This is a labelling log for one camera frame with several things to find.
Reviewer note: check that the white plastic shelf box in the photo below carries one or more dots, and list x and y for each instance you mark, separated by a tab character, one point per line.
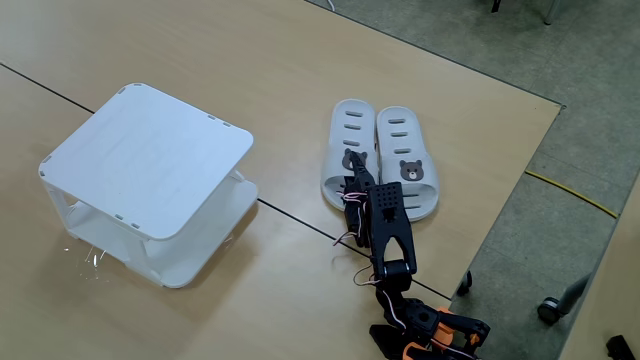
145	155

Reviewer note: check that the black table caster wheel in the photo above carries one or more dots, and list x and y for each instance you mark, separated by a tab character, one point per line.
465	282

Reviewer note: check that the black object on floor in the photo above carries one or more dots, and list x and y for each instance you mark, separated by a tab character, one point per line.
620	348

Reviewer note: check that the black furniture foot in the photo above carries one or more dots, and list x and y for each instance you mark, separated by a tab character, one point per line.
495	6

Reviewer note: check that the white bear slipper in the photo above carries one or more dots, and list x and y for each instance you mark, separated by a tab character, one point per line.
350	120
405	130

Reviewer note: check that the grey metal chair leg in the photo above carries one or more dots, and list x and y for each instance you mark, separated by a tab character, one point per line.
551	12

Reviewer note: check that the chair caster wheel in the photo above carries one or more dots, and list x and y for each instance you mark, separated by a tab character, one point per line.
549	310

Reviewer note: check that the grey chair base leg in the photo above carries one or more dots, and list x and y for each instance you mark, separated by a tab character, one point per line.
575	292

